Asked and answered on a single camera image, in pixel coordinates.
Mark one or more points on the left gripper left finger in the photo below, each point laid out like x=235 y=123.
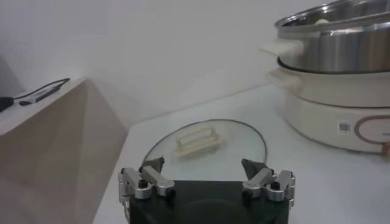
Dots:
x=158 y=182

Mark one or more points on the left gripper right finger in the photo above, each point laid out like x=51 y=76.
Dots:
x=259 y=181

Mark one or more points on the white steamed baozi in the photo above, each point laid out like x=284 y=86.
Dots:
x=322 y=22

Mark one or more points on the stainless steel steamer pot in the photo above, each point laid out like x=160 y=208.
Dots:
x=341 y=51

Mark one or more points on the cream electric cooker base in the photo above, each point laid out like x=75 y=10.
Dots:
x=320 y=121

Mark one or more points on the white side table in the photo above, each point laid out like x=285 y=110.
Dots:
x=39 y=158

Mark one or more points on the grey USB hub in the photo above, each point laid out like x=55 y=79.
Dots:
x=42 y=95

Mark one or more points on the black computer mouse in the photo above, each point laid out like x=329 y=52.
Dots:
x=4 y=103

